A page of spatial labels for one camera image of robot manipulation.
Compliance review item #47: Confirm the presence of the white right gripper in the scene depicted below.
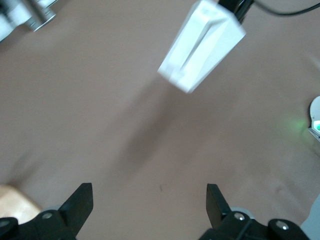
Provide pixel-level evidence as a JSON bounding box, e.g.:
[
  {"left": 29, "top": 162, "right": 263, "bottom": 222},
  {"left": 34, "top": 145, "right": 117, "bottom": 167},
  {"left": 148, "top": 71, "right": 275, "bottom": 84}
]
[{"left": 157, "top": 0, "right": 247, "bottom": 95}]

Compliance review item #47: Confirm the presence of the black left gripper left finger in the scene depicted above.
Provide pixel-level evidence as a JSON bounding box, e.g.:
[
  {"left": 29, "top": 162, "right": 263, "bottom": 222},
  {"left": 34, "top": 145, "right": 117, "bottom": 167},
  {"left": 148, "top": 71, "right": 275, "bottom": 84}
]
[{"left": 0, "top": 182, "right": 95, "bottom": 240}]

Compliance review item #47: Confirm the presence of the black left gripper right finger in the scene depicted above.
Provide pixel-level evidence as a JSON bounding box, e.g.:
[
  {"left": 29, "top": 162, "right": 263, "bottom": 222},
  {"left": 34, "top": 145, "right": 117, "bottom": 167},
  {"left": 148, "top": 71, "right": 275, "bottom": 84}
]
[{"left": 199, "top": 183, "right": 310, "bottom": 240}]

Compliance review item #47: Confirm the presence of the wooden cup rack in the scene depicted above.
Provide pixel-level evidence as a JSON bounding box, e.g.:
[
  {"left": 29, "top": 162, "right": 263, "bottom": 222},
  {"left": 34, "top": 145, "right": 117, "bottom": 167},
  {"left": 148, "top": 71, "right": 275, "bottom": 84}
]
[{"left": 0, "top": 183, "right": 42, "bottom": 226}]

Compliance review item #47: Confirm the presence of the black cable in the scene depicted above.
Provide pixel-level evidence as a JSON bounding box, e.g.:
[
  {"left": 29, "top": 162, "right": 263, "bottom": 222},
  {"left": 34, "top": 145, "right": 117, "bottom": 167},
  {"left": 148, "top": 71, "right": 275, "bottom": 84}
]
[{"left": 254, "top": 0, "right": 320, "bottom": 16}]

